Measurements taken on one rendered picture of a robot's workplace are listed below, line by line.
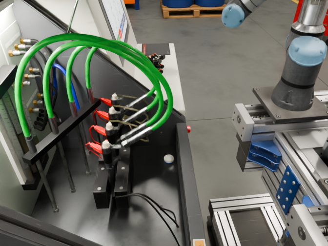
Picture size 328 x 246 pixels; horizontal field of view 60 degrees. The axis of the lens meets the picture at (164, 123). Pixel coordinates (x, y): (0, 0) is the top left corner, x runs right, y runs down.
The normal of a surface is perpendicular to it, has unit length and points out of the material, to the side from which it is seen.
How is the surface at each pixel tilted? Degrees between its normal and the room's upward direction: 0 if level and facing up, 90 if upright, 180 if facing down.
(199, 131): 0
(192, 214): 0
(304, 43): 7
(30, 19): 90
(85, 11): 90
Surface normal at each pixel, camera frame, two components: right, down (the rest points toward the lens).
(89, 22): 0.04, 0.61
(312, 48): -0.04, -0.71
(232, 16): -0.33, 0.58
